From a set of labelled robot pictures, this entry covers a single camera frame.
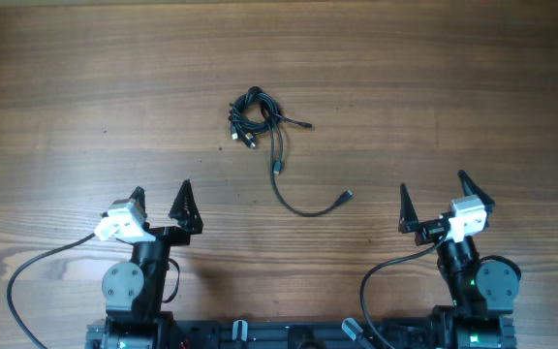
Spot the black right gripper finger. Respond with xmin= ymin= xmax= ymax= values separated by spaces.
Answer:
xmin=457 ymin=170 xmax=495 ymax=211
xmin=398 ymin=183 xmax=419 ymax=233

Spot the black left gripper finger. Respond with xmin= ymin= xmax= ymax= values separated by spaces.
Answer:
xmin=169 ymin=178 xmax=203 ymax=234
xmin=128 ymin=186 xmax=146 ymax=213

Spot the long black usb cable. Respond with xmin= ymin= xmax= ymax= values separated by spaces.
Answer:
xmin=230 ymin=86 xmax=355 ymax=218

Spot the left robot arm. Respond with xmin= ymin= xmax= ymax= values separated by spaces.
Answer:
xmin=85 ymin=179 xmax=203 ymax=349

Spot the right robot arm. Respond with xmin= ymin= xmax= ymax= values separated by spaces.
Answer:
xmin=385 ymin=171 xmax=521 ymax=349

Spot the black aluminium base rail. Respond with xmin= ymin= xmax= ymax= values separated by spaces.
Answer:
xmin=84 ymin=317 xmax=518 ymax=349

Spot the black right camera cable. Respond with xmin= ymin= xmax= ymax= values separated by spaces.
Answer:
xmin=358 ymin=227 xmax=450 ymax=349

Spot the black camera cable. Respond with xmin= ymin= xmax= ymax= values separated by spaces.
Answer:
xmin=358 ymin=227 xmax=450 ymax=349
xmin=6 ymin=232 xmax=97 ymax=349

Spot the black left camera cable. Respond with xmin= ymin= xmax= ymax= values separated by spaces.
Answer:
xmin=6 ymin=232 xmax=97 ymax=349

